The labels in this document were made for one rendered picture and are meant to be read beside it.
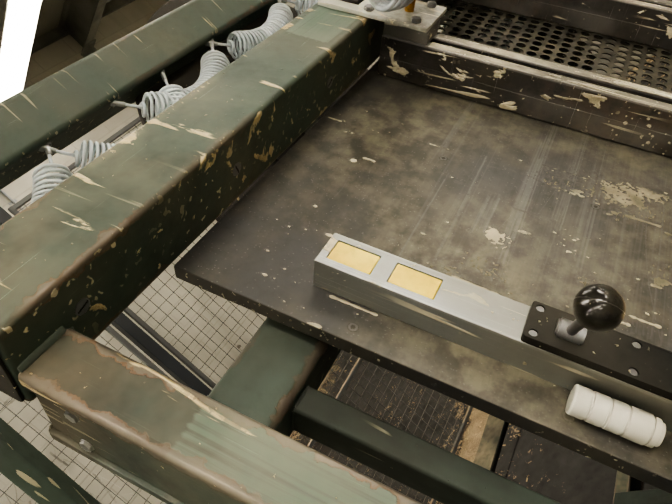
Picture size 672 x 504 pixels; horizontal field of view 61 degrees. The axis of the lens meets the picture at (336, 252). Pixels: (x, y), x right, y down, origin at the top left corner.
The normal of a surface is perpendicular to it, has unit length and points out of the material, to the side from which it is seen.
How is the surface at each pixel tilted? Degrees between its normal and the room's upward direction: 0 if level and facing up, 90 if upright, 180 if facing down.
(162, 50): 90
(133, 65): 90
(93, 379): 56
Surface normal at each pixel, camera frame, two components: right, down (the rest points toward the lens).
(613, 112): -0.44, 0.61
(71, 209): 0.06, -0.71
